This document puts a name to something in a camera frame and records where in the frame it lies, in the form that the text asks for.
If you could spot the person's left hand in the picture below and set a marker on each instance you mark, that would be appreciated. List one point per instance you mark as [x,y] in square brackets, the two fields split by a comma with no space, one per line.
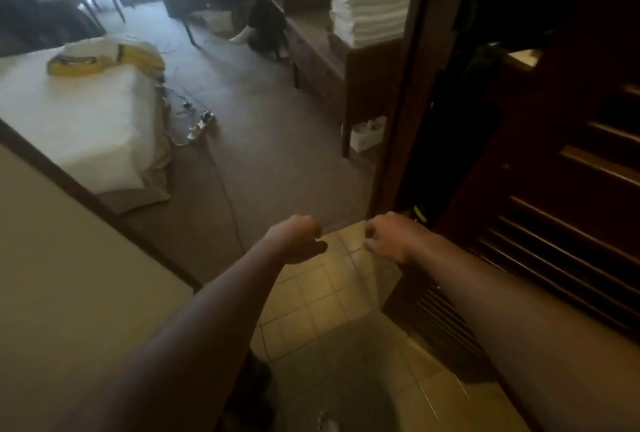
[295,237]

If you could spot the person's left forearm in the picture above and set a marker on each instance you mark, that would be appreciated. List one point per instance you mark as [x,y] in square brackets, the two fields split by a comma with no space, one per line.
[190,357]

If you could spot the person's right forearm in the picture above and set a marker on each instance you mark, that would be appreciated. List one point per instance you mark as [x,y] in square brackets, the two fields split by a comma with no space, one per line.
[540,337]

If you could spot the white bed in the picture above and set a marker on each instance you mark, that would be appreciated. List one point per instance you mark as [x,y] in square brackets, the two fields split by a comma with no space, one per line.
[80,127]

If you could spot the person's right hand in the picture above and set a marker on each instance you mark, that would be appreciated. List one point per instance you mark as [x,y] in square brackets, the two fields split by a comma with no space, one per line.
[395,237]

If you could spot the dark wooden wardrobe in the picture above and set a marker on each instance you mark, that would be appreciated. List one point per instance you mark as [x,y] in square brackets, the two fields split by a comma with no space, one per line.
[560,167]

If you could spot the long wooden dresser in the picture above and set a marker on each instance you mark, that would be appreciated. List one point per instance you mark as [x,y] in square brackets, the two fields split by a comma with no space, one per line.
[330,72]

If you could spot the yellow shirt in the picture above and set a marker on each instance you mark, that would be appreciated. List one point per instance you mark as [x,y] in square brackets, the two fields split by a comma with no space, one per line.
[140,52]

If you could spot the stack of white towels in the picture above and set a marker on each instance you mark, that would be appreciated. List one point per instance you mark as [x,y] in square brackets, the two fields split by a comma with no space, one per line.
[372,2]

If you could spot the person's left leg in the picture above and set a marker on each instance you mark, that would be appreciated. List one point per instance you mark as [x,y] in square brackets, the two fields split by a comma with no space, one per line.
[248,397]

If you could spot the white power strip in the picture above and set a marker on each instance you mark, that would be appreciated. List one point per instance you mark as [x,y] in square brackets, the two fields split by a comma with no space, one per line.
[200,125]

